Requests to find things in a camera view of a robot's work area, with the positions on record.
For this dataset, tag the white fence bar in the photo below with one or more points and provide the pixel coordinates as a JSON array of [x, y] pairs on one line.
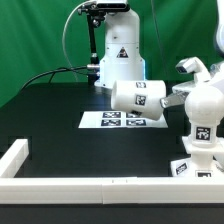
[[13, 159], [134, 190]]

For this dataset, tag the white marker sheet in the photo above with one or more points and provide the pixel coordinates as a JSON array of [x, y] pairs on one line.
[[118, 119]]

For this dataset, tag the white left fence bar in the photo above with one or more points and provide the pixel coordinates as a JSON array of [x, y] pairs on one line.
[[13, 159]]

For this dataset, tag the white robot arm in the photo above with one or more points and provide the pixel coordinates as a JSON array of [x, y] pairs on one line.
[[122, 60]]

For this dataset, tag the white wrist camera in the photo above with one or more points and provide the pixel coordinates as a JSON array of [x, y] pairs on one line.
[[195, 66]]

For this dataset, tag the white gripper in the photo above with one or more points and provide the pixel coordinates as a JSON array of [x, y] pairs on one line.
[[203, 85]]

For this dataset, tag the white lamp bulb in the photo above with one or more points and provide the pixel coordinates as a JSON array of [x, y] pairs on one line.
[[204, 107]]

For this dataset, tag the white front fence bar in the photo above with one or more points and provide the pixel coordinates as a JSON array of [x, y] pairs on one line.
[[134, 190]]

